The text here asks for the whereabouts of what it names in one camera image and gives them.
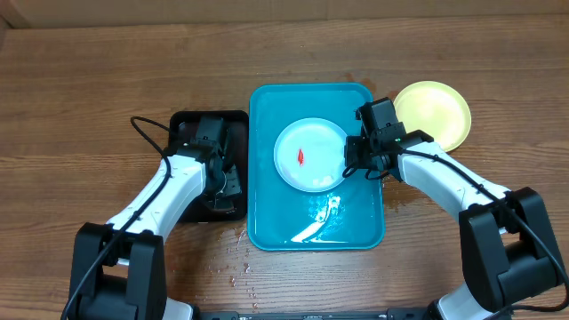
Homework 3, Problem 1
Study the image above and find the light blue plate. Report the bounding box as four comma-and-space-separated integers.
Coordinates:
273, 117, 347, 193

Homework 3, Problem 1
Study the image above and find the yellow plate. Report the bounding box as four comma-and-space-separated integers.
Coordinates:
394, 81, 471, 152

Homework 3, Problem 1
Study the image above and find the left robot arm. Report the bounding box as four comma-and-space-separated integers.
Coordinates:
61, 113, 246, 320

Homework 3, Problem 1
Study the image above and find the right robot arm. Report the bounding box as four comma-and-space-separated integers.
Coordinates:
342, 98, 568, 320

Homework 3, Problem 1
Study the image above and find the black plastic tray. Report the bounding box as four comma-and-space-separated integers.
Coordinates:
164, 110, 249, 223

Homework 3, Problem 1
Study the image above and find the teal plastic tray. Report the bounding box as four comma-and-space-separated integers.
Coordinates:
247, 83, 385, 251

